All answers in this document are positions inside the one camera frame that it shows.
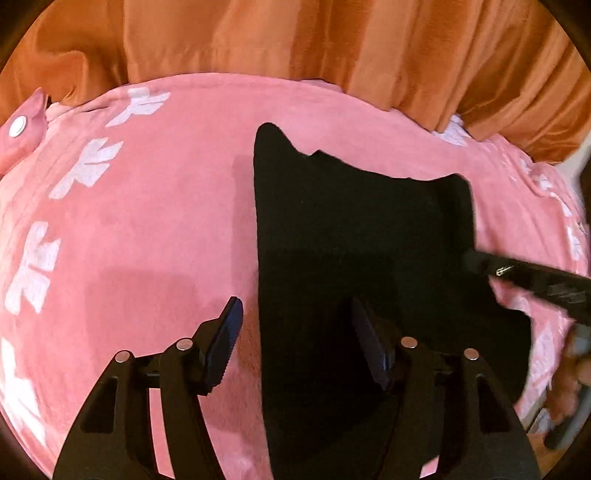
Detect black garment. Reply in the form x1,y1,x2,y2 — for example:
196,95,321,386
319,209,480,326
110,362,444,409
253,123,532,479

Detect person's right hand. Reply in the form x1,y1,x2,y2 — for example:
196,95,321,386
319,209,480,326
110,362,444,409
545,326,590,425

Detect pink fleece blanket white bows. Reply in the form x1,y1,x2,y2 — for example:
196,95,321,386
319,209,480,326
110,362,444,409
1,74,590,479

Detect orange curtain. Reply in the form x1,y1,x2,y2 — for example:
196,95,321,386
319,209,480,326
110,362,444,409
1,1,590,163

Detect pink pillow with white button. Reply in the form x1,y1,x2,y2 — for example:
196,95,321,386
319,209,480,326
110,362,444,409
0,88,48,177

